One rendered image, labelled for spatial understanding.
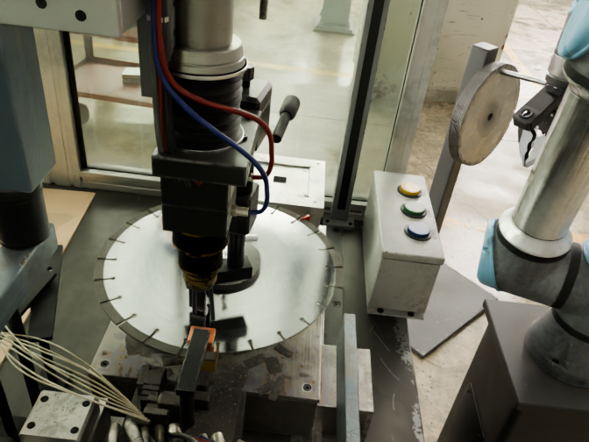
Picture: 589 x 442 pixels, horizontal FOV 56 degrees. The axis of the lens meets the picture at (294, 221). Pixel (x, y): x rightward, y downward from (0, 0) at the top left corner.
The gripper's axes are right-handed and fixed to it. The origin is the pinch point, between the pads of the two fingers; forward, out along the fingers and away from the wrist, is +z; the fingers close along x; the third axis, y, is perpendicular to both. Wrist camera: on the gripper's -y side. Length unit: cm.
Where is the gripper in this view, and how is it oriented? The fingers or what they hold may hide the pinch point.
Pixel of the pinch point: (525, 162)
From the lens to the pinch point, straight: 136.0
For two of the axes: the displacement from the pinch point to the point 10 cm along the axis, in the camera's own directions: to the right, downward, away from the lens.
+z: -1.0, 8.1, 5.8
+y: 8.1, -2.7, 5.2
